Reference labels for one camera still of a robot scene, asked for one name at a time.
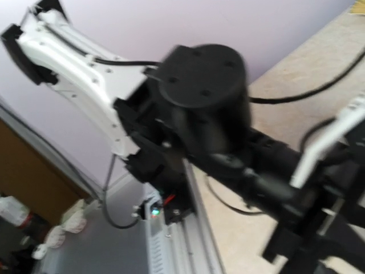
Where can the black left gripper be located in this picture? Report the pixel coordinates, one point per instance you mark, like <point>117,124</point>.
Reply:
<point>316,225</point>

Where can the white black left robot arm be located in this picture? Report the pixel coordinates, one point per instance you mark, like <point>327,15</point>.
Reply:
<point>193,109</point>

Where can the woven bamboo tray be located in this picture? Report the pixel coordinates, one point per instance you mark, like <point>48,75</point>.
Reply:
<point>358,8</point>

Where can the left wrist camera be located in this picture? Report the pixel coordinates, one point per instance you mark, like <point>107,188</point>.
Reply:
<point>348,118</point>

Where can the aluminium front frame rail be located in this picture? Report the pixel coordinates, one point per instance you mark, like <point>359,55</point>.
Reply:
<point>184,245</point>

